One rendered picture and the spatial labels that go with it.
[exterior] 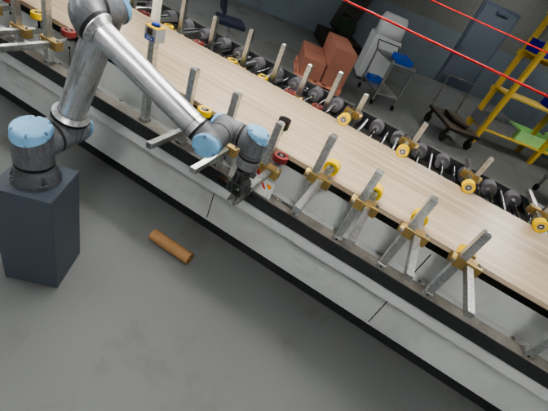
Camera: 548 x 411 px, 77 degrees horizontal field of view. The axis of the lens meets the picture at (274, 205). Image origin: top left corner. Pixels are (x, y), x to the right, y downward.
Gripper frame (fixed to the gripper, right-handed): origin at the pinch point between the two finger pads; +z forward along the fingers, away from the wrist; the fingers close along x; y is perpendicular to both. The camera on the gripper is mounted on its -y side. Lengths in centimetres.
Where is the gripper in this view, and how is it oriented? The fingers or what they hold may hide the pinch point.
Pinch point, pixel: (235, 201)
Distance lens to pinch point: 150.3
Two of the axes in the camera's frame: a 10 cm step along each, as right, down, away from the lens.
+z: -3.4, 7.4, 5.9
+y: -4.3, 4.3, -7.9
